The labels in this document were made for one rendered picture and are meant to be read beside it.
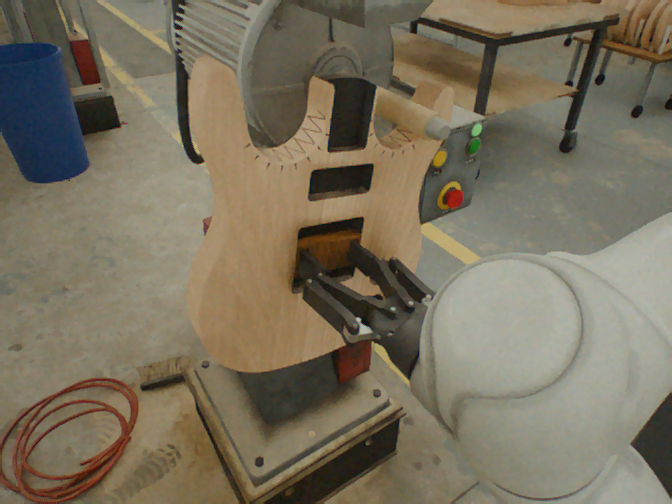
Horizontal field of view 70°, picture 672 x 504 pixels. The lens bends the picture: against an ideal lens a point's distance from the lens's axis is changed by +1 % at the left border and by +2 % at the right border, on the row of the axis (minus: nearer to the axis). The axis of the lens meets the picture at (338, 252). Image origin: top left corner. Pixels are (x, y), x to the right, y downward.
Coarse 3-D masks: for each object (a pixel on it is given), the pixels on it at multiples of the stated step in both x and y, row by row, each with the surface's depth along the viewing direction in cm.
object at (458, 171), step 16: (464, 112) 94; (464, 128) 90; (448, 144) 89; (464, 144) 92; (480, 144) 94; (432, 160) 88; (448, 160) 92; (464, 160) 94; (432, 176) 91; (448, 176) 94; (464, 176) 97; (432, 192) 94; (464, 192) 100; (432, 208) 96; (448, 208) 99
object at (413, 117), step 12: (384, 96) 60; (396, 96) 59; (384, 108) 59; (396, 108) 58; (408, 108) 57; (420, 108) 56; (396, 120) 58; (408, 120) 56; (420, 120) 55; (420, 132) 55
